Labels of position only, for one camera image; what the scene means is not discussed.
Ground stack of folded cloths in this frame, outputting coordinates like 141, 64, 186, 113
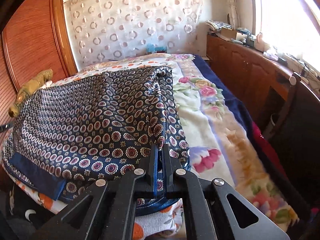
206, 20, 233, 31

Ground cardboard box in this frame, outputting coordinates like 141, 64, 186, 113
220, 28, 237, 40

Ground circle pattern sheer curtain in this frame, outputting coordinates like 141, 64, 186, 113
64, 0, 202, 69

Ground navy patterned shirt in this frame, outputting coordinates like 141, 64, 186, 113
1, 65, 190, 203

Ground wooden slatted wardrobe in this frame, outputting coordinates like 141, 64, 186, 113
1, 0, 78, 125

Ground dark chair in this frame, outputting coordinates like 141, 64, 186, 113
266, 73, 319, 220

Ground orange print white blanket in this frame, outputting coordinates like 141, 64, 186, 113
4, 66, 189, 239

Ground floral plush blanket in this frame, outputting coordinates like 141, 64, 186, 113
81, 54, 299, 230

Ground white side curtain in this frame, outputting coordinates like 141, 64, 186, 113
227, 0, 240, 29

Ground window with wooden frame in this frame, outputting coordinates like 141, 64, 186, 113
255, 0, 319, 70

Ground teal tissue box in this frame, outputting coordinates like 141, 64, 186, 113
146, 43, 167, 54

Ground yellow embroidered cloth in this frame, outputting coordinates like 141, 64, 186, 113
8, 69, 53, 118

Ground long wooden cabinet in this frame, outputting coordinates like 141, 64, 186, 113
206, 35, 292, 131

